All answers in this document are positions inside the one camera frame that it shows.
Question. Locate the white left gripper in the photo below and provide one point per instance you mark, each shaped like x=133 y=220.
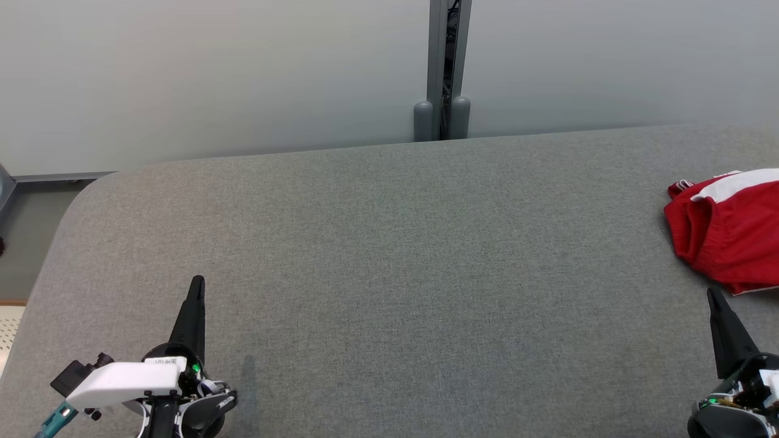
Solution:
x=128 y=380

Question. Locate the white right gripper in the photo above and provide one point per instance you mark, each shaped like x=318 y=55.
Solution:
x=758 y=380

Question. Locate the red shorts with white trim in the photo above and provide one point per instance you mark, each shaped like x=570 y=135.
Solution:
x=730 y=237

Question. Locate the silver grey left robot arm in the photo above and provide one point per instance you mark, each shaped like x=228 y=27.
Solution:
x=207 y=407

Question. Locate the cream perforated laundry basket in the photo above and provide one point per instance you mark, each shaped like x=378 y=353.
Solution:
x=9 y=328

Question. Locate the grey fabric sofa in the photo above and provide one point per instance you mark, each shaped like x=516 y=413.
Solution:
x=395 y=274

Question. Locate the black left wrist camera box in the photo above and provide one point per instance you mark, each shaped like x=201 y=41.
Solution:
x=67 y=377

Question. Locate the grey partition base rail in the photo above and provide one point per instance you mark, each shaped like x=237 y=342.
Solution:
x=61 y=177

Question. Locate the grey metal partition post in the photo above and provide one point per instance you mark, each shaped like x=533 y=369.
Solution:
x=437 y=61

